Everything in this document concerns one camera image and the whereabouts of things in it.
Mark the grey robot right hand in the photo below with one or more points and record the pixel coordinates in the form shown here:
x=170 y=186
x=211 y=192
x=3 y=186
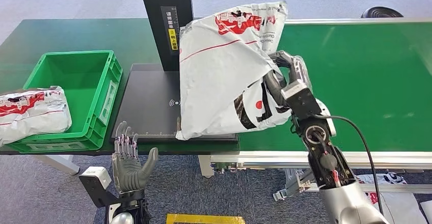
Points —
x=287 y=60

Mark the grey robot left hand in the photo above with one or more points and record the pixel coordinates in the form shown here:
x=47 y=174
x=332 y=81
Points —
x=130 y=175

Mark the white printed courier bag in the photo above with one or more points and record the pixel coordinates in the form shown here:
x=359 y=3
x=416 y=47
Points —
x=428 y=212
x=398 y=209
x=216 y=80
x=30 y=121

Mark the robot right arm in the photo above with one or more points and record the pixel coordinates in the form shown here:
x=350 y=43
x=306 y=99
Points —
x=344 y=202

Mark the black inbound scanner machine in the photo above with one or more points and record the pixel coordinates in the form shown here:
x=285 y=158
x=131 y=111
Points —
x=148 y=107

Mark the green conveyor belt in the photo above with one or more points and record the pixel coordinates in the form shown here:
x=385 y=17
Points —
x=371 y=80

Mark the white table leg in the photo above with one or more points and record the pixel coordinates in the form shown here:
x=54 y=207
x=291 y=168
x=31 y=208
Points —
x=59 y=164
x=206 y=165

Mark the yellow floor tape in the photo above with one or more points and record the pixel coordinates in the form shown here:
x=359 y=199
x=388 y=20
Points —
x=202 y=217

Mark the black round ribbed object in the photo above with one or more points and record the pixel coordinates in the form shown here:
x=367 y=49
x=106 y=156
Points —
x=381 y=13

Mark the green plastic crate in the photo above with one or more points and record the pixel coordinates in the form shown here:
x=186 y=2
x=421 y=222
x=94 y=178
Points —
x=77 y=77

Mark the black yellow label sticker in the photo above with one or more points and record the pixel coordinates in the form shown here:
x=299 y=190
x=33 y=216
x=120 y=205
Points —
x=170 y=27

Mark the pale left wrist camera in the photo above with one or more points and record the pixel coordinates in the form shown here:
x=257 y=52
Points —
x=96 y=177

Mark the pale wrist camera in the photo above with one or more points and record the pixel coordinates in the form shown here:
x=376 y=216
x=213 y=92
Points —
x=96 y=177
x=302 y=101

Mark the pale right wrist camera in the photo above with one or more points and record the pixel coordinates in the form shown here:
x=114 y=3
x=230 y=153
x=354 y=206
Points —
x=302 y=101

